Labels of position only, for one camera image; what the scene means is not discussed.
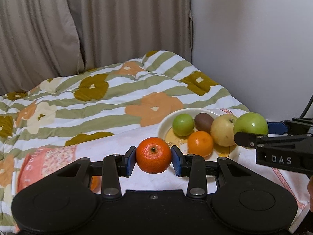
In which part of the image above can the cream duck print plate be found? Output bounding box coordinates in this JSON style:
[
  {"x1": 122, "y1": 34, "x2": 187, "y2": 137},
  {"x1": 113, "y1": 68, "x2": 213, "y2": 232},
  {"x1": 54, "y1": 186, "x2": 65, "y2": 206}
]
[{"x1": 157, "y1": 107, "x2": 245, "y2": 162}]

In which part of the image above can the person's hand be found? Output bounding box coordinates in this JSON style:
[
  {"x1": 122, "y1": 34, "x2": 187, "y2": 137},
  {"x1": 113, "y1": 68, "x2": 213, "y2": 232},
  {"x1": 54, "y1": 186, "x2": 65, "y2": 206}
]
[{"x1": 307, "y1": 176, "x2": 313, "y2": 212}]

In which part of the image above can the beige curtain left panel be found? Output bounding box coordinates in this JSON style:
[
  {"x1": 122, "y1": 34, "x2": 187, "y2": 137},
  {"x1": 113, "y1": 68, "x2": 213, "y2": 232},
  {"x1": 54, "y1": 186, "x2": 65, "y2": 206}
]
[{"x1": 1, "y1": 0, "x2": 84, "y2": 94}]

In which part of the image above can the beige curtain panel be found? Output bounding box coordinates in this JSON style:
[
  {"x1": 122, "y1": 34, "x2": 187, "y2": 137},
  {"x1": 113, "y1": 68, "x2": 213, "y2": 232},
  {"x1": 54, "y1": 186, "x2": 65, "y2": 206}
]
[
  {"x1": 67, "y1": 0, "x2": 192, "y2": 70},
  {"x1": 1, "y1": 0, "x2": 84, "y2": 94}
]

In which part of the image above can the green striped floral duvet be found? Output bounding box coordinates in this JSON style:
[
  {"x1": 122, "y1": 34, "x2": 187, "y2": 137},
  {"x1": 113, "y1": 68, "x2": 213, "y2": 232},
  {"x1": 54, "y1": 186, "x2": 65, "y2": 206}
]
[{"x1": 1, "y1": 50, "x2": 247, "y2": 234}]

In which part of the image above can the beige curtain right panel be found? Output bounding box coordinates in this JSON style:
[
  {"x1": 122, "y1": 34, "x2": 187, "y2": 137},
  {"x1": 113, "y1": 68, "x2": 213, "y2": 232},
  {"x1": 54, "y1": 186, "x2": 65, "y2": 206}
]
[{"x1": 67, "y1": 0, "x2": 192, "y2": 70}]

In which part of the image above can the small tangerine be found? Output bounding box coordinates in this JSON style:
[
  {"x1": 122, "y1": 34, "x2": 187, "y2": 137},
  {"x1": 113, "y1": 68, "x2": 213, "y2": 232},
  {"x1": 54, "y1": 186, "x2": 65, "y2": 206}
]
[{"x1": 90, "y1": 176, "x2": 101, "y2": 192}]

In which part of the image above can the large orange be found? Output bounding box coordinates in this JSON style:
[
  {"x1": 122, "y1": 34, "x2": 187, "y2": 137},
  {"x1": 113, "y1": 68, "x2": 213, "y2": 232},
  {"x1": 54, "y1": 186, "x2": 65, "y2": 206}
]
[
  {"x1": 187, "y1": 131, "x2": 214, "y2": 158},
  {"x1": 136, "y1": 137, "x2": 172, "y2": 174}
]

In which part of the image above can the black cable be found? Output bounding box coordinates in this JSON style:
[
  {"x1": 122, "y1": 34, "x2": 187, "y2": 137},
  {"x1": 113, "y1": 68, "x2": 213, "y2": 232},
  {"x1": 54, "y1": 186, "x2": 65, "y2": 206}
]
[{"x1": 299, "y1": 94, "x2": 313, "y2": 119}]

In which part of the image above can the brown kiwi fruit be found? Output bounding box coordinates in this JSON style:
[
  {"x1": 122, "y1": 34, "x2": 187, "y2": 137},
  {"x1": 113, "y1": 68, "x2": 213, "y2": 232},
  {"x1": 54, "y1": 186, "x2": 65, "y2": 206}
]
[{"x1": 194, "y1": 112, "x2": 214, "y2": 133}]

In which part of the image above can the large yellow apple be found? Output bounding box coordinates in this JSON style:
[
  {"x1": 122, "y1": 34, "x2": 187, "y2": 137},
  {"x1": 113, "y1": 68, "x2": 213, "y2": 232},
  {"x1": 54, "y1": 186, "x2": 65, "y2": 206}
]
[{"x1": 211, "y1": 114, "x2": 237, "y2": 147}]

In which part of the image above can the round green apple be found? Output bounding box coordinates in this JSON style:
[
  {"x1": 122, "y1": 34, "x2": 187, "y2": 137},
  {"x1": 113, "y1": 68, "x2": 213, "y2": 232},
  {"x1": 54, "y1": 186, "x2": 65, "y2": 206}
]
[{"x1": 172, "y1": 114, "x2": 194, "y2": 137}]

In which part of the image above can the small green apple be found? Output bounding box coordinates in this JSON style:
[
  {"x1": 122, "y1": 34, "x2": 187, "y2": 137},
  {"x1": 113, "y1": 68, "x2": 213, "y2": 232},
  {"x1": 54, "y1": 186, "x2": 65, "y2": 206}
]
[{"x1": 233, "y1": 112, "x2": 268, "y2": 135}]

